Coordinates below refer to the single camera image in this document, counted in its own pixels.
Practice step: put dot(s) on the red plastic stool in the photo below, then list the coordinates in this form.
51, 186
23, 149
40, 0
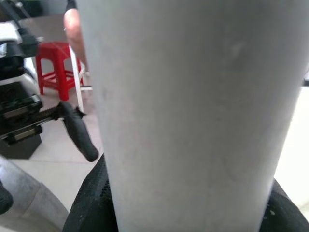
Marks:
55, 70

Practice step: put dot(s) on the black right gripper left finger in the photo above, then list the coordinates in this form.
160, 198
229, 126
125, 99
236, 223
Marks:
91, 203

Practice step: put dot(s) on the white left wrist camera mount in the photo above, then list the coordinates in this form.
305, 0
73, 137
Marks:
10, 31

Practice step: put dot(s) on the person bare leg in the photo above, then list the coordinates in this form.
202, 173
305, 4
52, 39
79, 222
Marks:
74, 36

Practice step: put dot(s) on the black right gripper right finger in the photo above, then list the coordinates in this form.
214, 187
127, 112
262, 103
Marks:
285, 212

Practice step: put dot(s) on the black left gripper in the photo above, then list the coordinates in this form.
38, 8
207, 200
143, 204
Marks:
21, 113

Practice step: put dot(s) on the white plastic table leg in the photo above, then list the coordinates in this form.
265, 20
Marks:
193, 108

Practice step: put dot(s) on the black low box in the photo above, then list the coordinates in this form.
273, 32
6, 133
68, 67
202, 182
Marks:
21, 147

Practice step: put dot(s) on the white metal frame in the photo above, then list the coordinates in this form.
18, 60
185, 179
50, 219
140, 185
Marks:
78, 89

